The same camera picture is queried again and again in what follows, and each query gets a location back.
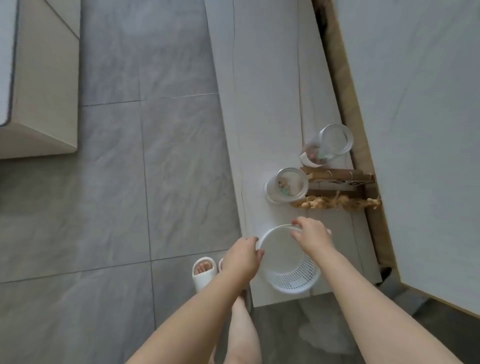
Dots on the white low bench cabinet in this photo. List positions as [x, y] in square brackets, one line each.
[270, 112]

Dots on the person's left forearm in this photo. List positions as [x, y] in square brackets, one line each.
[195, 318]

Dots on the white slipper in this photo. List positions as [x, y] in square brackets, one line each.
[203, 277]

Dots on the short clear glass jar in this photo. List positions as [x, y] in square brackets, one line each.
[287, 185]

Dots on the person's right forearm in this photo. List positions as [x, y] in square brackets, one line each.
[375, 311]

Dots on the person's left fingers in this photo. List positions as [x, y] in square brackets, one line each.
[256, 250]

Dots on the white plastic perforated basket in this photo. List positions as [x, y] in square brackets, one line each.
[287, 262]

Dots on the person's right hand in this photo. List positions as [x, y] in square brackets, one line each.
[314, 235]

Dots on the wooden desk calendar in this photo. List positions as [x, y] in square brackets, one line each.
[337, 178]

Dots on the person's left hand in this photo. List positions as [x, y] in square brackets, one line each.
[240, 260]

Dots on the dried yellow flower bunch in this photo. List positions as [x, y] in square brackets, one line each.
[337, 202]

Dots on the person's leg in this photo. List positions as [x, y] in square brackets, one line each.
[243, 337]

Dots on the person's right thumb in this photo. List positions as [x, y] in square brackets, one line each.
[297, 235]

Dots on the white cabinet with wooden edge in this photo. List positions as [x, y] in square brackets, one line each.
[420, 131]

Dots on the tall clear glass jar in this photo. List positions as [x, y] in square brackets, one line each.
[330, 144]

